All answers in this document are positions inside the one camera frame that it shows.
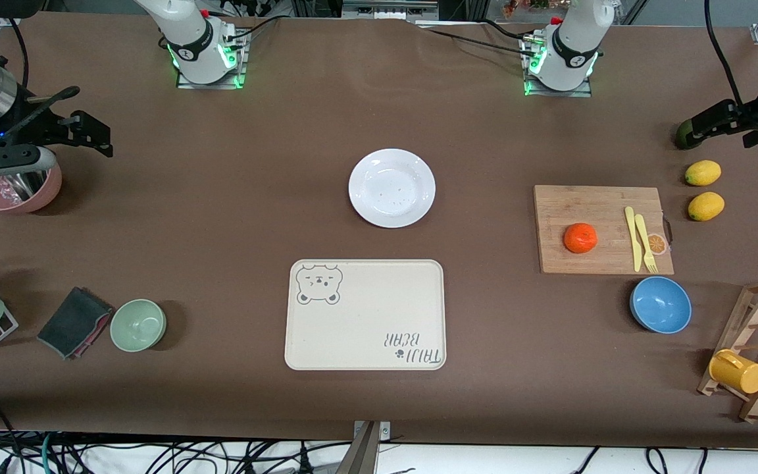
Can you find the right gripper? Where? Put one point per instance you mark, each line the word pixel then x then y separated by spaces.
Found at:
pixel 42 129

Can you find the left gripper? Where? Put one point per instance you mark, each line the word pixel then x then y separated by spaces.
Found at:
pixel 742 117

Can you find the orange fruit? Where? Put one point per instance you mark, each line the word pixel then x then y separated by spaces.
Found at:
pixel 580 238

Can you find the white round plate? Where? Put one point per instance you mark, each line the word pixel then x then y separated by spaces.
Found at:
pixel 392 187

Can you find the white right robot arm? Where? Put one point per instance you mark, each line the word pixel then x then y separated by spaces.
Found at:
pixel 188 39

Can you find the dark green lime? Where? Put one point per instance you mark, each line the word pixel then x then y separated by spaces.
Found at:
pixel 683 140

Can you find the yellow lemon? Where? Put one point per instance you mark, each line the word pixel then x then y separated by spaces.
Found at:
pixel 703 173
pixel 706 207

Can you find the pink bowl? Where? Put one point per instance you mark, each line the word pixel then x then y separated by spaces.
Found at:
pixel 47 192

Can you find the metal scoop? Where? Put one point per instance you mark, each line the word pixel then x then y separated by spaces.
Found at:
pixel 27 185

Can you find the yellow plastic fork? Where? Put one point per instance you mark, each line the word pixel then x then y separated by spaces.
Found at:
pixel 644 237

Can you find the yellow plastic knife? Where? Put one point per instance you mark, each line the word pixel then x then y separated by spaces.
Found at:
pixel 633 243

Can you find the bamboo cutting board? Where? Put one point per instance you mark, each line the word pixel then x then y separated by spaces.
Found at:
pixel 583 210

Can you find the dark grey folded cloth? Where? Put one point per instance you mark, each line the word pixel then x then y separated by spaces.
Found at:
pixel 73 322

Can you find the blue bowl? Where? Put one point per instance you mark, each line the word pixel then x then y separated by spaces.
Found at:
pixel 660 305

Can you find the pale green bowl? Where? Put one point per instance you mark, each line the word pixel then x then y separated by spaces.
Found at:
pixel 137 326

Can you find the wooden peg rack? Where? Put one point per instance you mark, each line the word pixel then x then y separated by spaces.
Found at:
pixel 757 316

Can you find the yellow mug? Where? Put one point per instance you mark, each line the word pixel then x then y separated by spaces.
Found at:
pixel 737 373

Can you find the grey equipment box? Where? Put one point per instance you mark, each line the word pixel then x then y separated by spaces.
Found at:
pixel 389 10

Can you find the cream bear print tray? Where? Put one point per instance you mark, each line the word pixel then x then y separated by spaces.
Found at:
pixel 366 329

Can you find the aluminium table rail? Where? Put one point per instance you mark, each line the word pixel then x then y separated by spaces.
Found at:
pixel 9 20

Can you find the metal table edge bracket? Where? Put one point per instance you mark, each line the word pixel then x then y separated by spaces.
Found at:
pixel 366 454

